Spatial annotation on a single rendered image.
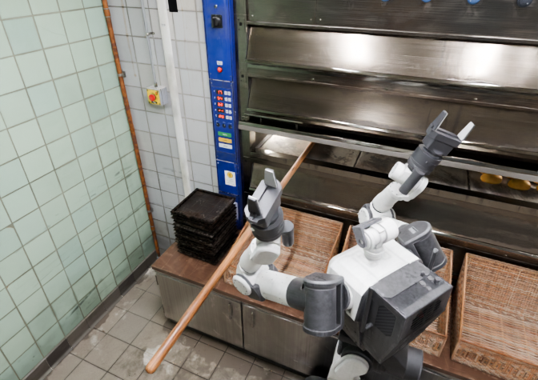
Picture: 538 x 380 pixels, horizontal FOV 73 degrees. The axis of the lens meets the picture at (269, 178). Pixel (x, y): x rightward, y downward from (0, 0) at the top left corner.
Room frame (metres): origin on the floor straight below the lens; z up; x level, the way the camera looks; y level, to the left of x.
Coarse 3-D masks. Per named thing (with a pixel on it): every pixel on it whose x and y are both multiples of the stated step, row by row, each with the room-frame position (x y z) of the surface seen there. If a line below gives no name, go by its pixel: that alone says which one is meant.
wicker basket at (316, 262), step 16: (288, 208) 1.82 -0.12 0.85; (304, 224) 1.74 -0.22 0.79; (320, 224) 1.71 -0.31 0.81; (320, 240) 1.68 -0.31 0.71; (336, 240) 1.55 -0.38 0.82; (240, 256) 1.63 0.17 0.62; (288, 256) 1.67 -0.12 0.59; (304, 256) 1.67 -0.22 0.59; (320, 256) 1.65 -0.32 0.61; (288, 272) 1.53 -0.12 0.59; (304, 272) 1.54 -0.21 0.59; (320, 272) 1.54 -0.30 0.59
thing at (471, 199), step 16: (272, 160) 1.88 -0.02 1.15; (288, 160) 1.84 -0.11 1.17; (304, 160) 1.83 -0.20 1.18; (352, 176) 1.69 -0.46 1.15; (368, 176) 1.66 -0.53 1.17; (384, 176) 1.65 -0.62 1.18; (432, 192) 1.53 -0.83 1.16; (448, 192) 1.50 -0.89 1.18; (464, 192) 1.50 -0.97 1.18; (480, 192) 1.50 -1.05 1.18; (512, 208) 1.39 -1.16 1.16; (528, 208) 1.37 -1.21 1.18
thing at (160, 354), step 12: (312, 144) 1.98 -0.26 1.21; (300, 156) 1.82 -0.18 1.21; (288, 180) 1.59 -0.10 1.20; (240, 240) 1.11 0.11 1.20; (228, 264) 0.99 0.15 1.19; (216, 276) 0.92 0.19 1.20; (204, 288) 0.87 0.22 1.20; (204, 300) 0.83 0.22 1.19; (192, 312) 0.77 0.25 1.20; (180, 324) 0.72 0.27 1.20; (168, 336) 0.68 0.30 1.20; (168, 348) 0.65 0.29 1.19; (156, 360) 0.61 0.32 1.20
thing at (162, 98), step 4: (148, 88) 2.12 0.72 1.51; (152, 88) 2.12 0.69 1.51; (156, 88) 2.12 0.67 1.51; (160, 88) 2.12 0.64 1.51; (164, 88) 2.14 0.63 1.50; (148, 92) 2.12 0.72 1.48; (152, 92) 2.11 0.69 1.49; (160, 92) 2.10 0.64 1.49; (164, 92) 2.13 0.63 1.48; (148, 96) 2.12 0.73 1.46; (156, 96) 2.10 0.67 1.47; (160, 96) 2.09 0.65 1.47; (164, 96) 2.13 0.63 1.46; (148, 100) 2.13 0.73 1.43; (156, 100) 2.10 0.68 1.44; (160, 100) 2.09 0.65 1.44; (164, 100) 2.12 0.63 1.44; (156, 104) 2.11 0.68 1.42; (160, 104) 2.09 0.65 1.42
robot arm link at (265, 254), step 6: (252, 246) 0.81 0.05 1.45; (258, 246) 0.74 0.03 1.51; (264, 246) 0.73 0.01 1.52; (270, 246) 0.73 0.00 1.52; (276, 246) 0.73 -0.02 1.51; (252, 252) 0.77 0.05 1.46; (258, 252) 0.73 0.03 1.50; (264, 252) 0.72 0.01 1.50; (270, 252) 0.72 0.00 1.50; (276, 252) 0.72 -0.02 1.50; (252, 258) 0.75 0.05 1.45; (258, 258) 0.74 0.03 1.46; (264, 258) 0.74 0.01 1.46; (270, 258) 0.74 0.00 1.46; (264, 264) 0.76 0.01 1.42
